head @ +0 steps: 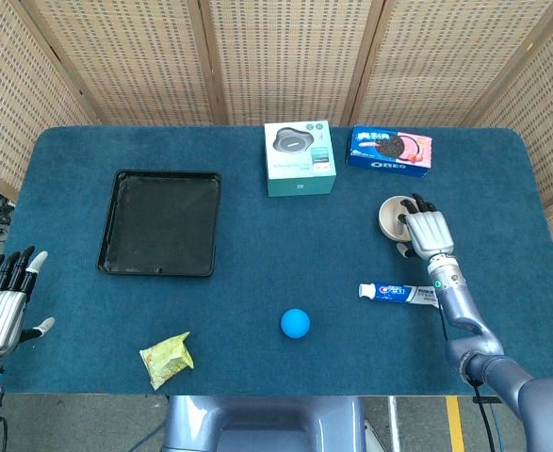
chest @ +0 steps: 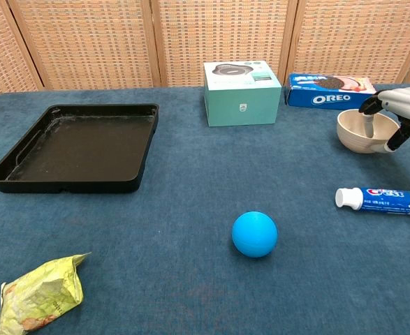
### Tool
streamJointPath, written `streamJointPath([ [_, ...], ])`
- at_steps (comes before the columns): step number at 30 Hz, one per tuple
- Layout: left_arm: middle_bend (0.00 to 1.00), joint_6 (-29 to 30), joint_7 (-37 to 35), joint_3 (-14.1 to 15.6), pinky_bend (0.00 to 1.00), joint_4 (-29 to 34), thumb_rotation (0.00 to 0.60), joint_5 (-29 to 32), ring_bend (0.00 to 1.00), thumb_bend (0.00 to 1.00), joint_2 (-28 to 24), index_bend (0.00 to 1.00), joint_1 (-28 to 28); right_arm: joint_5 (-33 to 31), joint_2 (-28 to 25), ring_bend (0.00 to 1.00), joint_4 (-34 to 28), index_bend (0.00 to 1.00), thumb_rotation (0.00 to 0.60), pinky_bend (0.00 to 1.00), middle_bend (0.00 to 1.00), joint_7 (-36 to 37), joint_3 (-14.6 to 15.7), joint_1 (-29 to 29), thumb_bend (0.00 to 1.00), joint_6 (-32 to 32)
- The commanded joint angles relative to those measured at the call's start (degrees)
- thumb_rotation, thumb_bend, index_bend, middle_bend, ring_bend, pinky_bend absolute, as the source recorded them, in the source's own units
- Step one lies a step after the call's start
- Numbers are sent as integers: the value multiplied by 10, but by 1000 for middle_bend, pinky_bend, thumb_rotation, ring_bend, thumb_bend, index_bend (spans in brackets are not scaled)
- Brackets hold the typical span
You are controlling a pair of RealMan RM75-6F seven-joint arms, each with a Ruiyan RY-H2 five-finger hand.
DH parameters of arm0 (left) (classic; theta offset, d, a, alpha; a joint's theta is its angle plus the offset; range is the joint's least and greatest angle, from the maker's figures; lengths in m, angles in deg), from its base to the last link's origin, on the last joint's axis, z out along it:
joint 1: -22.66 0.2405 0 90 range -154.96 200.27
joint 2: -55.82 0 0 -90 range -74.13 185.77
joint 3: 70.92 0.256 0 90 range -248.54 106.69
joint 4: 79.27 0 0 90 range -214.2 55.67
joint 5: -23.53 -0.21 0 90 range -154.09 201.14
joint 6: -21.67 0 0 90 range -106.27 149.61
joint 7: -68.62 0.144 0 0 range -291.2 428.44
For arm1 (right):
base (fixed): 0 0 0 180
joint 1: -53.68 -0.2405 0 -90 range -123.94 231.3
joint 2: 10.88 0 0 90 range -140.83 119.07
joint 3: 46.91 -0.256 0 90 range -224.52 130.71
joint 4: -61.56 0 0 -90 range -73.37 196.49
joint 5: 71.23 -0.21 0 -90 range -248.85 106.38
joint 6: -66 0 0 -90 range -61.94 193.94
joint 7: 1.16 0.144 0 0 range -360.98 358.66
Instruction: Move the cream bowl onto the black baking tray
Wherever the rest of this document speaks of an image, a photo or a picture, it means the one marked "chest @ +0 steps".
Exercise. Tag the woven bamboo folding screen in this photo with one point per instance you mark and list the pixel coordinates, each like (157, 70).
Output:
(96, 42)

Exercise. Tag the blue Oreo cookie box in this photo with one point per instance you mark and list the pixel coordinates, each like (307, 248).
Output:
(327, 97)

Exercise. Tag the teal white speaker box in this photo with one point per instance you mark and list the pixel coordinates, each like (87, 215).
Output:
(241, 101)

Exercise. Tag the blue felt table cover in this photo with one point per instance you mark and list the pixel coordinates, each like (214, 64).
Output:
(190, 181)

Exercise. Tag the blue white toothpaste tube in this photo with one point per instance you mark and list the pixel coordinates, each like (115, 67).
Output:
(382, 200)

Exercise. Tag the blue ball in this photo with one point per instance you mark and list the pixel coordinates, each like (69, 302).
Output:
(254, 234)

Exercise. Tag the white bowl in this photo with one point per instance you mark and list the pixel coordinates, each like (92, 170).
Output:
(351, 136)

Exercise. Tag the black plastic tray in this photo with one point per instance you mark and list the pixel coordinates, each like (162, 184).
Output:
(79, 150)

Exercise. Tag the yellow-green snack packet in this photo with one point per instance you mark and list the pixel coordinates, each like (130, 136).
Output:
(40, 296)

